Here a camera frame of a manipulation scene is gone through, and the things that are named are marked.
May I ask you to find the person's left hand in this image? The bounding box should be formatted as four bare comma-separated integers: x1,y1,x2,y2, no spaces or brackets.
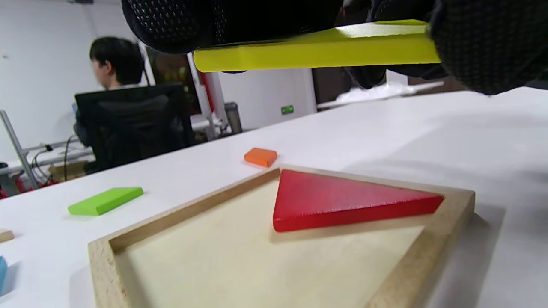
121,0,548,95

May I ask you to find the yellow large triangle tangram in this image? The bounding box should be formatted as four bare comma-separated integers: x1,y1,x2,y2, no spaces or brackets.
193,19,442,73

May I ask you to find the red large triangle tangram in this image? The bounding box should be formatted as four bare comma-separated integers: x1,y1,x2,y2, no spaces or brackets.
273,169,445,233

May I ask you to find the orange parallelogram tangram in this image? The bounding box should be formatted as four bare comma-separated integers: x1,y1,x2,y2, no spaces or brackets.
244,148,278,168

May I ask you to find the wooden square tray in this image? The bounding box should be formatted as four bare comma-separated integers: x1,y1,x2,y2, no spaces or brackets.
88,165,476,308

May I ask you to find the green square tangram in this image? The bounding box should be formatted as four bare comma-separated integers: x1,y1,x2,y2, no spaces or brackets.
67,187,144,216

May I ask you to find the dark screen panel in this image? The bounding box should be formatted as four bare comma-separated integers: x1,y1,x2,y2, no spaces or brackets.
146,46,202,117

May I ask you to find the black mesh office chair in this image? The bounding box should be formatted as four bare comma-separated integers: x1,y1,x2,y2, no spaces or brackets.
74,83,197,174

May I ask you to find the grey metal post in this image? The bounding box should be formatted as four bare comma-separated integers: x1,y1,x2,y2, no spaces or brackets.
0,109,40,190

